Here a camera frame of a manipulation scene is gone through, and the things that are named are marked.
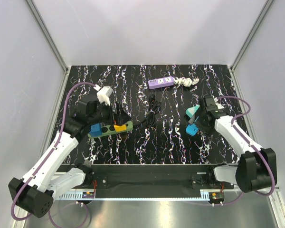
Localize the purple power strip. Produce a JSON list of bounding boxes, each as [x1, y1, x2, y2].
[[148, 76, 174, 89]]

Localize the green power strip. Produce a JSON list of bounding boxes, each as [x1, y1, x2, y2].
[[88, 121, 133, 139]]

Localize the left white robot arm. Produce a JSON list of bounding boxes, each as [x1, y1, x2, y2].
[[8, 95, 132, 218]]

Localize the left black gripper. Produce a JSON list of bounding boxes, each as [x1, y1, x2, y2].
[[89, 99, 132, 126]]

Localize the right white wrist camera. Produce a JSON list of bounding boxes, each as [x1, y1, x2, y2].
[[215, 101, 225, 109]]

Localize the light blue plug adapter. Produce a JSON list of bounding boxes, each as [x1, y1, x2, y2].
[[186, 124, 199, 136]]

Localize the blue cube socket adapter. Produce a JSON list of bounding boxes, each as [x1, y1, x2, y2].
[[89, 123, 102, 137]]

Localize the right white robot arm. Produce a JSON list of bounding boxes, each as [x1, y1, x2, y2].
[[186, 96, 277, 196]]

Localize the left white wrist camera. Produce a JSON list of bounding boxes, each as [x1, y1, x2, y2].
[[94, 85, 113, 106]]

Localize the yellow cube socket adapter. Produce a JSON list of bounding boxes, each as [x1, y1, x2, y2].
[[114, 124, 127, 132]]

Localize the teal triangular power strip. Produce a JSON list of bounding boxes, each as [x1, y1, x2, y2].
[[186, 105, 200, 120]]

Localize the black power strip cable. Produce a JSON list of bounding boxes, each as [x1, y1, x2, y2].
[[132, 94, 162, 128]]

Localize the white cable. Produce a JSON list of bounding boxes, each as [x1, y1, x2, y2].
[[173, 76, 200, 88]]

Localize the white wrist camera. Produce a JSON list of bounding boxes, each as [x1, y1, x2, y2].
[[94, 85, 113, 106], [215, 101, 225, 109]]

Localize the white slotted cable duct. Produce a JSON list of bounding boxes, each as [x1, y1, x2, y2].
[[58, 191, 95, 200]]

